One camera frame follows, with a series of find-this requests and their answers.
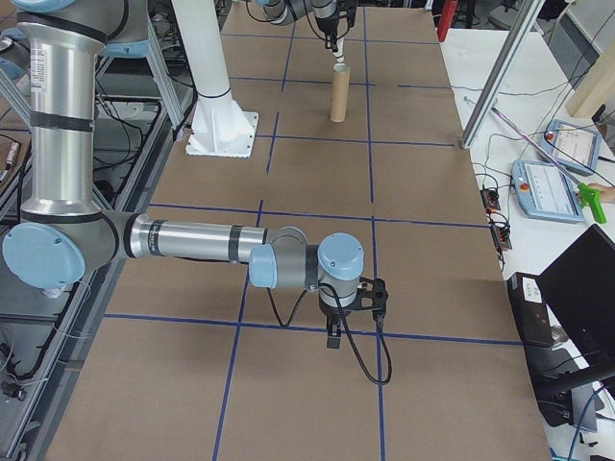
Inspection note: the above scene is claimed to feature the beige wooden beam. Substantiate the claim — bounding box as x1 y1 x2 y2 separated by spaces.
566 28 615 119

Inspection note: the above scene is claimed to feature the black computer box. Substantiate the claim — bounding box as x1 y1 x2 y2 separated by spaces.
506 272 558 348

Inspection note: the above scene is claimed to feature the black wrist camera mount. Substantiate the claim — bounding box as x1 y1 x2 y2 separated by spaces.
335 0 357 30
353 276 389 324

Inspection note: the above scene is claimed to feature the green handled grabber stick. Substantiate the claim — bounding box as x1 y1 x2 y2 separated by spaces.
490 106 605 225

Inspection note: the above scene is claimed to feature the red fire extinguisher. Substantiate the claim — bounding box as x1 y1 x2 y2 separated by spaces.
437 0 457 42

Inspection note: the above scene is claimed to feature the black flat monitor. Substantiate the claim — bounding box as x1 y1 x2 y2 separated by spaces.
535 223 615 359

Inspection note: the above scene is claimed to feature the brown cardboard tube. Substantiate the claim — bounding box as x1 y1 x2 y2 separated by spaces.
329 64 352 122

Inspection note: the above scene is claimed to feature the white column pedestal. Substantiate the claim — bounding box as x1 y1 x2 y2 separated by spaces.
170 0 260 158

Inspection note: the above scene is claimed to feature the black cable in frame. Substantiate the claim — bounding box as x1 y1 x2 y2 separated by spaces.
93 95 162 203

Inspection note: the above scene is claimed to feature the aluminium profile post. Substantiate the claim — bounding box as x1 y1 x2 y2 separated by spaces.
459 0 547 150

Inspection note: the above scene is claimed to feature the blue grey teach pendant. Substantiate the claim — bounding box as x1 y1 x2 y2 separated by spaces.
542 118 603 175
509 159 586 225

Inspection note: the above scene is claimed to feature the thin blue cable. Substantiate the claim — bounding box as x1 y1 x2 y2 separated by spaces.
566 383 607 461

